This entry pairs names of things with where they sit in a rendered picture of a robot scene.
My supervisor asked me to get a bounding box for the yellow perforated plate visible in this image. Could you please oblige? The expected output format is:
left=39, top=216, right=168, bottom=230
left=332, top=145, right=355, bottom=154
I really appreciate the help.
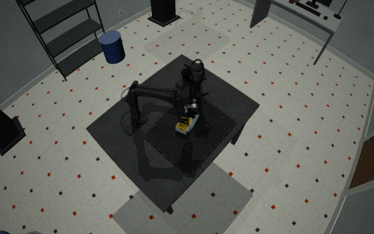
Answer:
left=177, top=116, right=192, bottom=131

